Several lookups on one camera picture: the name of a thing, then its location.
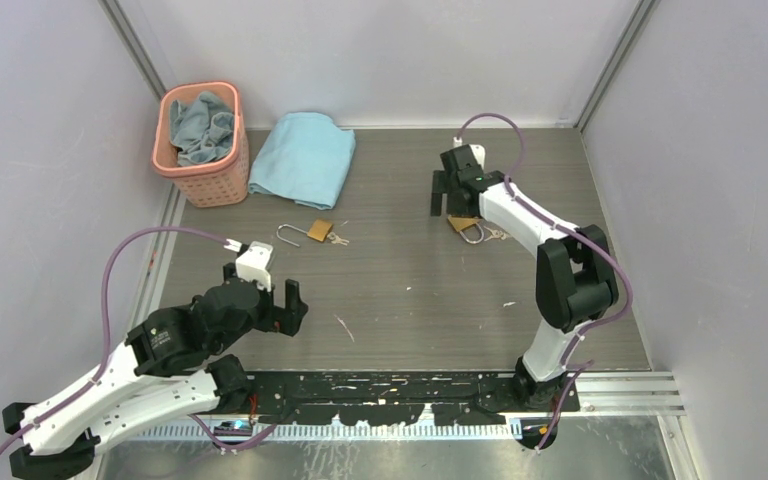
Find brass padlock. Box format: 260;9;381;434
447;215;485;245
275;219;336;248

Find small keys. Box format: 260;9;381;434
482;225;510;241

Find small silver key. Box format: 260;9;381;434
327;232;350;246

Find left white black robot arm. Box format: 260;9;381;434
2;265;309;479

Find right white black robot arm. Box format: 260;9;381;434
430;140;619;411

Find pink plastic laundry basket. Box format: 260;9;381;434
151;81;250;208

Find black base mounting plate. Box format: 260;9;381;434
213;371;579;427

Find light blue folded towel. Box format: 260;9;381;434
247;112;356;210

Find grey-blue cloth in basket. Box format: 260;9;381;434
168;91;236;167

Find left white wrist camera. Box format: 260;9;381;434
235;241;274;292

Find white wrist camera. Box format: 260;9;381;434
452;136;486;170
235;241;274;292

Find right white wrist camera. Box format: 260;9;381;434
452;136;486;170

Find aluminium rail frame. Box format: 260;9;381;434
72;370;687;480

